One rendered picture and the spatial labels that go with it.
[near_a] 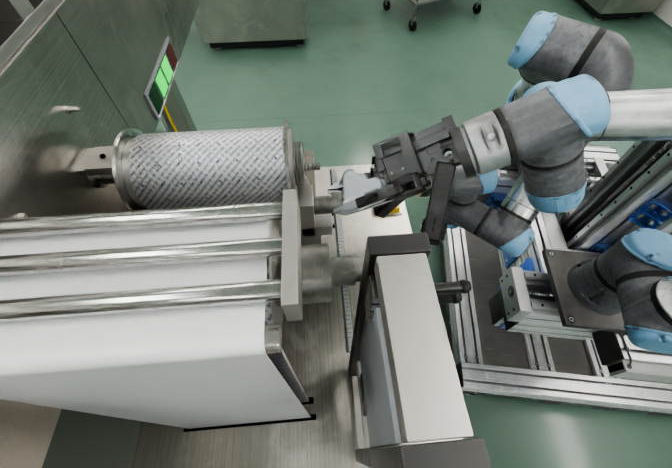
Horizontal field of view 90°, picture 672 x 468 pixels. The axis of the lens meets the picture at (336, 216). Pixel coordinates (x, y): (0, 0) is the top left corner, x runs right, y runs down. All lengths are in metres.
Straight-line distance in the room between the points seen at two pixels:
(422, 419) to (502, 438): 1.57
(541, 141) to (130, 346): 0.46
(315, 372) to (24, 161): 0.61
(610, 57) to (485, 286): 1.13
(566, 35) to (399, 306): 0.73
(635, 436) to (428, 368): 1.87
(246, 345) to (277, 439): 0.54
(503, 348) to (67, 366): 1.54
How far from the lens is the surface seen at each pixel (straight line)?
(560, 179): 0.54
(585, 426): 1.98
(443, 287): 0.35
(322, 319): 0.81
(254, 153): 0.54
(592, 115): 0.49
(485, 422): 1.79
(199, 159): 0.56
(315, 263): 0.35
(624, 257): 1.00
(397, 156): 0.48
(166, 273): 0.29
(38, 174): 0.60
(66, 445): 0.69
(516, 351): 1.68
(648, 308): 0.92
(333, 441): 0.77
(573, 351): 1.80
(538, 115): 0.47
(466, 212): 0.84
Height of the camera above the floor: 1.67
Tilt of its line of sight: 55 degrees down
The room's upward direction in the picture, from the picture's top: straight up
